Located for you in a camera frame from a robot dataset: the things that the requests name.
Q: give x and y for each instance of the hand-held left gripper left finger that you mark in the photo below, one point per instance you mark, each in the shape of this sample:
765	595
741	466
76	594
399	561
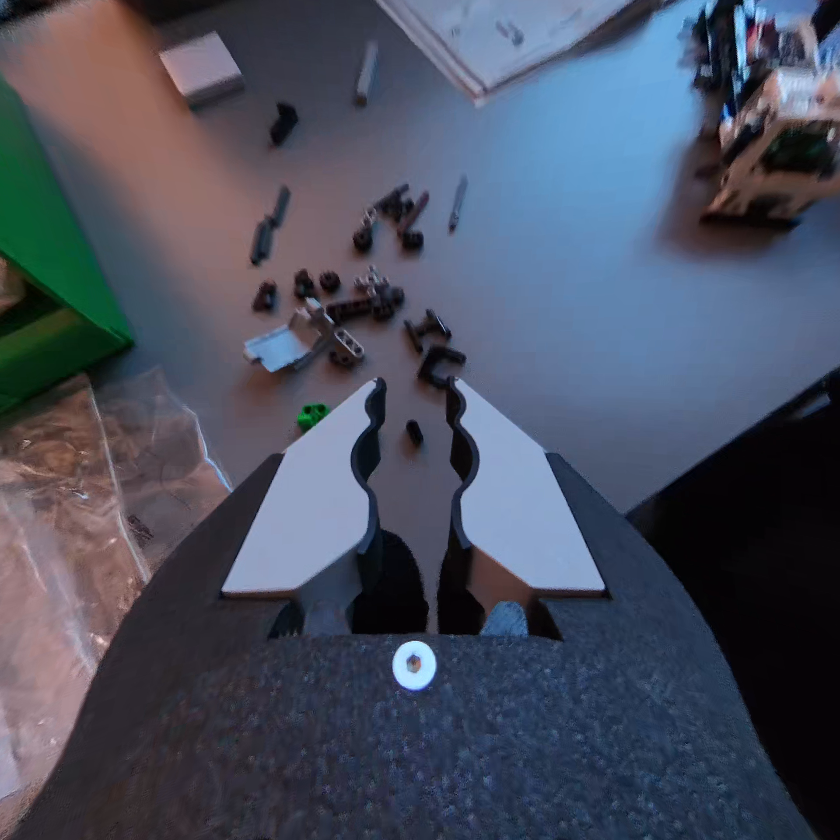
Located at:
308	512

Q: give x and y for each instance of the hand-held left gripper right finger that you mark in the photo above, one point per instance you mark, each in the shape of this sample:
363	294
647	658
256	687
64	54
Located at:
525	518

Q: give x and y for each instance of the short black lego pin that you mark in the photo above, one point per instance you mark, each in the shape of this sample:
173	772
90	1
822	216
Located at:
414	432

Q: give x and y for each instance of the green lego piece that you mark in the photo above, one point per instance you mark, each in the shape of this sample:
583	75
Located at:
313	417

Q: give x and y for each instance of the grey lego subassembly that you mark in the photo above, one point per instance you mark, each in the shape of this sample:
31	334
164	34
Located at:
282	344

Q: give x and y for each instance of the pile of small black lego pieces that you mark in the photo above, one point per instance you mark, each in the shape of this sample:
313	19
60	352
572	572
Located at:
354	308

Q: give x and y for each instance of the black angled lego piece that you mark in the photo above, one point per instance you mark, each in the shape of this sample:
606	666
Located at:
283	123

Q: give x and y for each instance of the partly built lego truck model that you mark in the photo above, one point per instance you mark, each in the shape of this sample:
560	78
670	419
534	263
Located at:
761	151

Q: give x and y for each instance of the grey lego beam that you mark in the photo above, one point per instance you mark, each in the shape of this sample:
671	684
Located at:
366	72

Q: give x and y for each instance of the white lego panel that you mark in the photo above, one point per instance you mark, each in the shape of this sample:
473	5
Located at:
200	69

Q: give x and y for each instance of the lego instruction booklet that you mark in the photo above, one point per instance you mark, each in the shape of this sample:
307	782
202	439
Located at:
512	39

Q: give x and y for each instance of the clear plastic bag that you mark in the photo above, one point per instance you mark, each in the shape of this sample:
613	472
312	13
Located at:
79	525

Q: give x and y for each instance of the green plastic bin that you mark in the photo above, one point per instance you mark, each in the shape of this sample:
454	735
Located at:
59	262

